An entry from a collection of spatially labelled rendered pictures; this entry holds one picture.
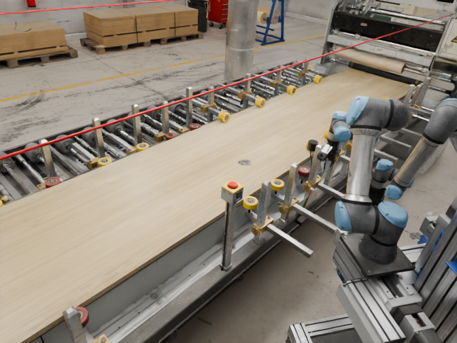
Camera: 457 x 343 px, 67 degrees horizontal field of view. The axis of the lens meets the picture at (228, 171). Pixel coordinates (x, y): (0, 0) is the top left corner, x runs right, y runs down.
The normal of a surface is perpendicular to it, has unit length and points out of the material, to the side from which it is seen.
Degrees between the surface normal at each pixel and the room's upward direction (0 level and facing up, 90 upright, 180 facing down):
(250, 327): 0
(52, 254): 0
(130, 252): 0
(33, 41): 90
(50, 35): 90
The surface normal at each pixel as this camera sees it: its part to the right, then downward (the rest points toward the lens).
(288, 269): 0.07, -0.83
